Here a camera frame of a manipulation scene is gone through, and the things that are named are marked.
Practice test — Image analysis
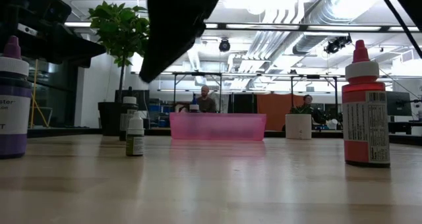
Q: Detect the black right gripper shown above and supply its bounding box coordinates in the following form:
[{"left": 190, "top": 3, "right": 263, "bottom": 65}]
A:
[{"left": 120, "top": 0, "right": 222, "bottom": 84}]

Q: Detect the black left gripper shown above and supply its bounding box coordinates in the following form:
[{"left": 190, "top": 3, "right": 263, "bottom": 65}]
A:
[{"left": 0, "top": 18, "right": 106, "bottom": 70}]

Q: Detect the large black food coloring bottle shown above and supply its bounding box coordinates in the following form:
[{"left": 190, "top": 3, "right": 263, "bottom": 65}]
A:
[{"left": 119, "top": 86, "right": 139, "bottom": 142}]

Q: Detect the large blue food coloring bottle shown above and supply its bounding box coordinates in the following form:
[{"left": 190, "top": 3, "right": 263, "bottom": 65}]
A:
[{"left": 189, "top": 93, "right": 200, "bottom": 113}]

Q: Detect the small green food coloring bottle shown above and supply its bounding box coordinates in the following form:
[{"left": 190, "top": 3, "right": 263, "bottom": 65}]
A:
[{"left": 125, "top": 111, "right": 145, "bottom": 157}]

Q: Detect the large red food coloring bottle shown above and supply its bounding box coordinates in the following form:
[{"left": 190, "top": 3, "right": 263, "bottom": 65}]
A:
[{"left": 341, "top": 39, "right": 392, "bottom": 168}]

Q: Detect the large purple food coloring bottle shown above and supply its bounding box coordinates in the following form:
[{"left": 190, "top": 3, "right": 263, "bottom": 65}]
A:
[{"left": 0, "top": 35, "right": 33, "bottom": 160}]

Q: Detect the long ceiling light strip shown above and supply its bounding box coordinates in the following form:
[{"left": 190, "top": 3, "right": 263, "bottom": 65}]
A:
[
  {"left": 65, "top": 21, "right": 219, "bottom": 30},
  {"left": 308, "top": 25, "right": 413, "bottom": 33}
]

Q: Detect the green leafy potted tree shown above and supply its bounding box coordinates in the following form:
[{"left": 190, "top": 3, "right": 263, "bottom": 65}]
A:
[{"left": 87, "top": 0, "right": 152, "bottom": 103}]

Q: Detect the black-framed background table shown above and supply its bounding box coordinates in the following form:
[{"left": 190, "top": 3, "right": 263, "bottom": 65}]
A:
[
  {"left": 172, "top": 71, "right": 224, "bottom": 113},
  {"left": 289, "top": 74, "right": 340, "bottom": 119}
]

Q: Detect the person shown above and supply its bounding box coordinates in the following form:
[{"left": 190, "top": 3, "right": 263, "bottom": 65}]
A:
[
  {"left": 196, "top": 84, "right": 218, "bottom": 113},
  {"left": 298, "top": 94, "right": 327, "bottom": 130}
]

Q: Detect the black plant pot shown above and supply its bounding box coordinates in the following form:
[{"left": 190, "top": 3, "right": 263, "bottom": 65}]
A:
[{"left": 98, "top": 101, "right": 125, "bottom": 136}]

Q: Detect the pink translucent plastic bin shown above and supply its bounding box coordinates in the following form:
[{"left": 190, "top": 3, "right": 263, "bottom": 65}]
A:
[{"left": 169, "top": 112, "right": 267, "bottom": 142}]

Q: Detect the orange partition panel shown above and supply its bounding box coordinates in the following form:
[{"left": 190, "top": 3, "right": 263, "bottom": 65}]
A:
[{"left": 256, "top": 94, "right": 306, "bottom": 132}]

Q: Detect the small green succulent plant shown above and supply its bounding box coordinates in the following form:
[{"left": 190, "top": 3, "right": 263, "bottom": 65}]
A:
[{"left": 289, "top": 105, "right": 311, "bottom": 115}]

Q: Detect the white plant pot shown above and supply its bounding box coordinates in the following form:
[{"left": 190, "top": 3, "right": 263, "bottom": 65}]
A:
[{"left": 285, "top": 113, "right": 313, "bottom": 140}]

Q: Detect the black ceiling track light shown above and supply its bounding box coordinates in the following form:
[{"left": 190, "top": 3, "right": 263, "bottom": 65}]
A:
[{"left": 324, "top": 34, "right": 353, "bottom": 55}]

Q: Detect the black computer monitor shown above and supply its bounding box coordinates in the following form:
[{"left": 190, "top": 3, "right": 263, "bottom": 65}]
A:
[{"left": 386, "top": 91, "right": 413, "bottom": 117}]

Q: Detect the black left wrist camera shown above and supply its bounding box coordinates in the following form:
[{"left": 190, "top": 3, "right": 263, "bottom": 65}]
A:
[{"left": 31, "top": 0, "right": 73, "bottom": 24}]

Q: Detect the yellow extension cable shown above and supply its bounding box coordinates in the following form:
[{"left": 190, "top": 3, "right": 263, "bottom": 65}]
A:
[{"left": 30, "top": 59, "right": 50, "bottom": 129}]

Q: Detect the black aluminium table frame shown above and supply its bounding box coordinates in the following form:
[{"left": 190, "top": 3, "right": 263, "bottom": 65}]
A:
[{"left": 28, "top": 127, "right": 422, "bottom": 146}]

